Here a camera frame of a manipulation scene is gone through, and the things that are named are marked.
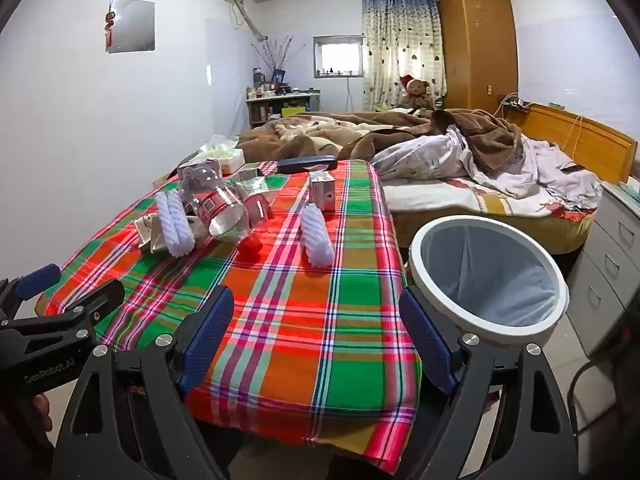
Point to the white floral quilt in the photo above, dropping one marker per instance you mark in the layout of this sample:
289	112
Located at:
435	160

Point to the cluttered grey shelf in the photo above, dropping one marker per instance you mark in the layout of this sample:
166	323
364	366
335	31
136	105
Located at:
280	110

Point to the grey drawer nightstand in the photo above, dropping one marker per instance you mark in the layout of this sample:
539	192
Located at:
610	250

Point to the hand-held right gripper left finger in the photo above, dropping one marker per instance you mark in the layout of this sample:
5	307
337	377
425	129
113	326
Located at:
210	332

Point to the vase with dry branches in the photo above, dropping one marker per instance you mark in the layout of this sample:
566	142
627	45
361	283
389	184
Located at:
277	57

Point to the square wall mirror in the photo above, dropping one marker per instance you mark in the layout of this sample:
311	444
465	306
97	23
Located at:
135	25

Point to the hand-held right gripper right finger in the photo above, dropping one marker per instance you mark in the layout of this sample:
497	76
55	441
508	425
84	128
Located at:
425	340

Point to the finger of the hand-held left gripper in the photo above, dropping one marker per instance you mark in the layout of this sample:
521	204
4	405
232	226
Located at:
37	280
107	296

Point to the air conditioner pipe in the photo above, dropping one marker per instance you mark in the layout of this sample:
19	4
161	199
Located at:
247	17

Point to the small window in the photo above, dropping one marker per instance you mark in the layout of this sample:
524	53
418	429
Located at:
337	57

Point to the dark blue glasses case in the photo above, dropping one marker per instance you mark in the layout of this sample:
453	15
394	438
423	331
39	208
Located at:
305	164

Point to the plaid tablecloth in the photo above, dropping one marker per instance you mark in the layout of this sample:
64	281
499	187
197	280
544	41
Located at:
300	360

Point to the wooden headboard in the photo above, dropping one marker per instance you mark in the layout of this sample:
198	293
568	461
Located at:
595	145

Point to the brown teddy bear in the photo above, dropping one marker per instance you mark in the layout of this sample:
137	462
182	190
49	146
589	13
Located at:
417	92

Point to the clear plastic bottle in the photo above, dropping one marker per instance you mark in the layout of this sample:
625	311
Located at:
220	210

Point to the brown fleece blanket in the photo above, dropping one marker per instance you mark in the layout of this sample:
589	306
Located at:
300	132

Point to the blue-grey bin liner bag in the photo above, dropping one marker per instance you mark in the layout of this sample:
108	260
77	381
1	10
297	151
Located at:
500	275

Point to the white power strip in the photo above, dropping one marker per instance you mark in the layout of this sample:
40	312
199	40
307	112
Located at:
514	103

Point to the crumpled paper wrapper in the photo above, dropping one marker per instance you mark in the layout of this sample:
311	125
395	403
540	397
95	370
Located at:
149	232

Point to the red bottle cap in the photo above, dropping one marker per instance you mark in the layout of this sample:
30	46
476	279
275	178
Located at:
250	248

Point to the wooden wardrobe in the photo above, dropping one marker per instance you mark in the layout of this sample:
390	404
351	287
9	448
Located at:
475	45

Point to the white round trash bin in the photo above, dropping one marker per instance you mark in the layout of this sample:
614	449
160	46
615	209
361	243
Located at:
505	334

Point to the bed sheet with red print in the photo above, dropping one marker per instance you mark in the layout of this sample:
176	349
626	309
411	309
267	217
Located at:
450	197

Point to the patterned curtain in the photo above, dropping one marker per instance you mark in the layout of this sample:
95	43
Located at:
400	40

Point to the purple milk carton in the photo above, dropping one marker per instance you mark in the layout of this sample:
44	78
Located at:
322	191

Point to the yellow-green tissue pack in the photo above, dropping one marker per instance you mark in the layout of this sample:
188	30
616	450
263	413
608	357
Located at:
225	157

